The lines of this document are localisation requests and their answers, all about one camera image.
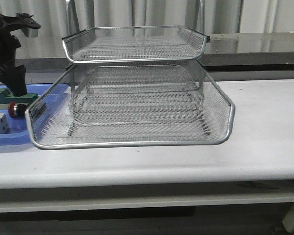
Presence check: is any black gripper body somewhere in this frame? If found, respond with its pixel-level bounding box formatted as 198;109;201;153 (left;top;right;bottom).
0;4;41;74

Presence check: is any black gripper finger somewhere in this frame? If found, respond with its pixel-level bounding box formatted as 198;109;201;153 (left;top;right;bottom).
0;71;14;94
9;65;27;96

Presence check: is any red emergency stop button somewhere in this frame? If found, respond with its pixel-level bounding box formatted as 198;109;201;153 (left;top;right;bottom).
8;102;47;118

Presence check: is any silver mesh tray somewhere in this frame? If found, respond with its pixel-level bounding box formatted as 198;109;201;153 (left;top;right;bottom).
62;25;210;64
70;95;200;125
25;61;235;150

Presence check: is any green terminal block module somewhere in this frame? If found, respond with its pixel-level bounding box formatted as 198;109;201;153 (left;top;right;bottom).
0;88;38;104

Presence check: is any blue plastic tray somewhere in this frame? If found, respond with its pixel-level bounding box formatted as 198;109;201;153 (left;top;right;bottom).
0;84;69;146

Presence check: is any grey stone counter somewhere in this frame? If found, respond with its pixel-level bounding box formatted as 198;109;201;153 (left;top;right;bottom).
16;33;294;72

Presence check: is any grey metal rack frame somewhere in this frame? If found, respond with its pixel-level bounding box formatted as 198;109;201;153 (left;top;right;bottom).
65;0;211;137

